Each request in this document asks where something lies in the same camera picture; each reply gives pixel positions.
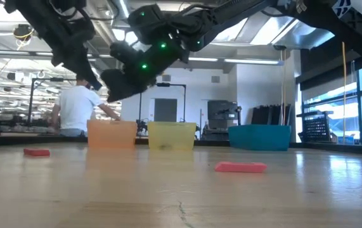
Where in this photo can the black leaning panels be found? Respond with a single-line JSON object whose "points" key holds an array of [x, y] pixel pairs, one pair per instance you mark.
{"points": [[269, 114]]}

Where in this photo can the ceiling light strip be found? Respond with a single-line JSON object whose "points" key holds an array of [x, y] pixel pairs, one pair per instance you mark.
{"points": [[250, 61]]}

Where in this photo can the grey door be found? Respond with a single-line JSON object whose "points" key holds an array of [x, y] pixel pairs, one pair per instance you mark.
{"points": [[165, 110]]}

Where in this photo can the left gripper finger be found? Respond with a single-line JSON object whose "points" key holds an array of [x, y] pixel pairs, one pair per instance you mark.
{"points": [[84, 71]]}

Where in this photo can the teal plastic bin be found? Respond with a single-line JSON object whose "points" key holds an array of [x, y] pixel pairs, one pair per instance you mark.
{"points": [[259, 138]]}

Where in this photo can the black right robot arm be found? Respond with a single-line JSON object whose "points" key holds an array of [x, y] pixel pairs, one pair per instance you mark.
{"points": [[326, 19]]}

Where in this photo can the black cabinet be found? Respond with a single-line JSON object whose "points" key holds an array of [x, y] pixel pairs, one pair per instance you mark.
{"points": [[220, 114]]}

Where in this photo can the black aluminium table frame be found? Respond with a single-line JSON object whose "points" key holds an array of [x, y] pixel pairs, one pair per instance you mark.
{"points": [[41, 139]]}

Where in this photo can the pink eraser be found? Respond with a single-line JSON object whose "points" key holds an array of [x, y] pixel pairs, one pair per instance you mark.
{"points": [[241, 167]]}

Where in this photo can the black perforated crate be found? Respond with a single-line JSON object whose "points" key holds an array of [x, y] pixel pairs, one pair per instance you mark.
{"points": [[316, 129]]}

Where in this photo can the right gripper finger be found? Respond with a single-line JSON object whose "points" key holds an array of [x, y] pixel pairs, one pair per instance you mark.
{"points": [[120, 84]]}

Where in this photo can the black rig frame with camera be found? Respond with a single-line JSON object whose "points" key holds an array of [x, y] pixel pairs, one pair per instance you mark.
{"points": [[171, 84]]}

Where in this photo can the orange translucent bin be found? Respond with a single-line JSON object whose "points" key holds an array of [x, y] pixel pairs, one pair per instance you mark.
{"points": [[111, 134]]}

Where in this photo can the yellow translucent bin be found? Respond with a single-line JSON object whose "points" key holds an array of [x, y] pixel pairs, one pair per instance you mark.
{"points": [[171, 136]]}

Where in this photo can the red eraser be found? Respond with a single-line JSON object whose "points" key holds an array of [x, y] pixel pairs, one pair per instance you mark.
{"points": [[36, 152]]}

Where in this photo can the person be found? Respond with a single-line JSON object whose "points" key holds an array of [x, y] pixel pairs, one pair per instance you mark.
{"points": [[76, 107]]}

